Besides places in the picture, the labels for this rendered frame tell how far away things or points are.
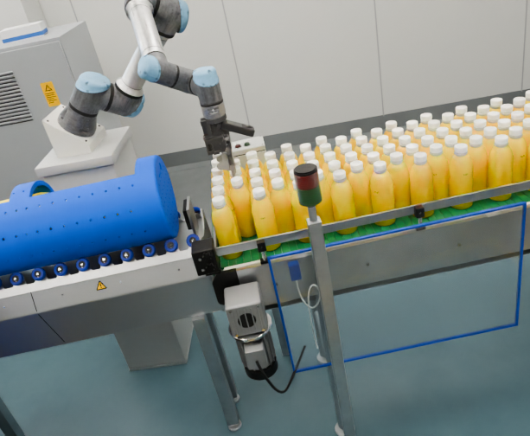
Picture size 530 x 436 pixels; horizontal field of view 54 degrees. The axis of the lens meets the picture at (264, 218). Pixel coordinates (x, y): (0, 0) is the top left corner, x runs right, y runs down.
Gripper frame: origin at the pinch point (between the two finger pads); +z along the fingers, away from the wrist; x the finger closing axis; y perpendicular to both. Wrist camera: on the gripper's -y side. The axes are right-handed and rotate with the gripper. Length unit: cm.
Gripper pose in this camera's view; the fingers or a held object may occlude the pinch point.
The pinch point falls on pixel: (234, 169)
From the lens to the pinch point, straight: 180.3
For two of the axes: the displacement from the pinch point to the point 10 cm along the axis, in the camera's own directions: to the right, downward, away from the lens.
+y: -9.8, 2.1, 0.1
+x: 1.0, 5.0, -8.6
